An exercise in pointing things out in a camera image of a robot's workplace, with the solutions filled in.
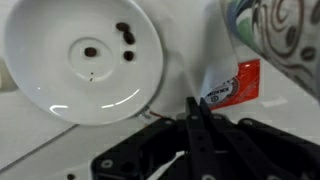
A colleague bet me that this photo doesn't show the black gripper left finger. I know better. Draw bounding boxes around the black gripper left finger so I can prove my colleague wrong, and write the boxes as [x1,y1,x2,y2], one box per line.
[91,96,214,180]

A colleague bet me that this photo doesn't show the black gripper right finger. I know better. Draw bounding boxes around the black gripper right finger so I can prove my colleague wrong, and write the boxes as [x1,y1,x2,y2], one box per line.
[200,98,320,180]

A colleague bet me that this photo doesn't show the small white printed packet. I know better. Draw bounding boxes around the small white printed packet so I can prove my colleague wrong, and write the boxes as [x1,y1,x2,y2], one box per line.
[134,105,166,125]

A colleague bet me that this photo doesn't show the red sachet packet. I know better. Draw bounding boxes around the red sachet packet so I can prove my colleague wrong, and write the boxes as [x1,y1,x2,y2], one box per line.
[201,59,261,111]

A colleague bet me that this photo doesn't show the white ceramic saucer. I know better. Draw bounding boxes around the white ceramic saucer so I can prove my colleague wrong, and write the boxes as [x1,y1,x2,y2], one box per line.
[2,0,164,127]

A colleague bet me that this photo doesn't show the patterned paper cup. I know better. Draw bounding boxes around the patterned paper cup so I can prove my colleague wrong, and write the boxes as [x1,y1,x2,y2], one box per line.
[218,0,320,101]

